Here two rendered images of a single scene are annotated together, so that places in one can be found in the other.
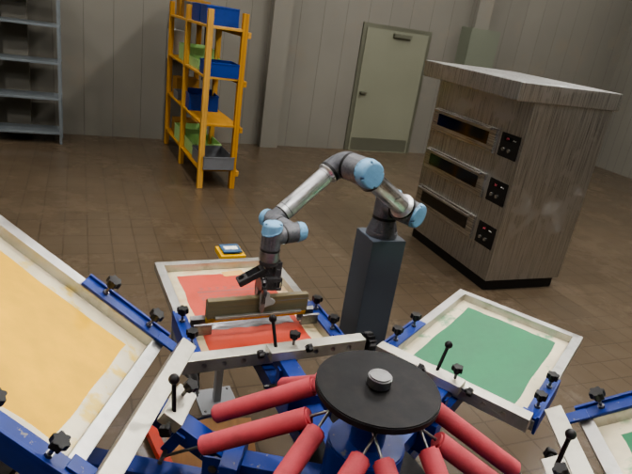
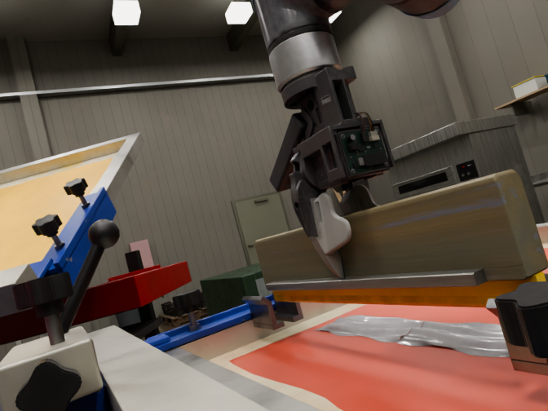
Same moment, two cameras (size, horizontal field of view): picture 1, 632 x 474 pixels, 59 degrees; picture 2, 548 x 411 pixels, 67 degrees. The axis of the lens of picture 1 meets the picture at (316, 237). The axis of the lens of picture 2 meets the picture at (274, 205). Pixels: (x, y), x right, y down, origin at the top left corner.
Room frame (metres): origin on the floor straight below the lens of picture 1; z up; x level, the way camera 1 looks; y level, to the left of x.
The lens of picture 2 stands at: (1.83, -0.29, 1.11)
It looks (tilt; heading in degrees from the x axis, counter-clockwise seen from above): 4 degrees up; 88
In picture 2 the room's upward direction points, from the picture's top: 15 degrees counter-clockwise
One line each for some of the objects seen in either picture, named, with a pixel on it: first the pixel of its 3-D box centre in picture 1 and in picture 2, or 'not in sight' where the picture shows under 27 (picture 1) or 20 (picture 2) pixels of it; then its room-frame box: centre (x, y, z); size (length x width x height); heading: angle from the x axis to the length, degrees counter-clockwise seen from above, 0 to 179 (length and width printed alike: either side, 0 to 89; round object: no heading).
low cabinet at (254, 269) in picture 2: not in sight; (287, 285); (1.92, 5.67, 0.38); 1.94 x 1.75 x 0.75; 26
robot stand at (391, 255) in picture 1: (360, 339); not in sight; (2.56, -0.31, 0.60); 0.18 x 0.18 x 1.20; 24
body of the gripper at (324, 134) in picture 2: (268, 275); (330, 134); (1.93, 0.16, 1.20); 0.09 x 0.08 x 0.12; 117
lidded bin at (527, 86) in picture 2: not in sight; (530, 87); (6.63, 6.27, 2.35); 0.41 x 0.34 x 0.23; 114
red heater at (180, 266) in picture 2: not in sight; (107, 295); (1.23, 1.21, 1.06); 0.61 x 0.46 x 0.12; 87
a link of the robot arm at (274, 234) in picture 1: (272, 236); (290, 2); (1.93, 0.16, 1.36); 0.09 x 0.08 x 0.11; 134
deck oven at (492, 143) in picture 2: not in sight; (457, 205); (4.21, 4.78, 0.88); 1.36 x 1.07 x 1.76; 116
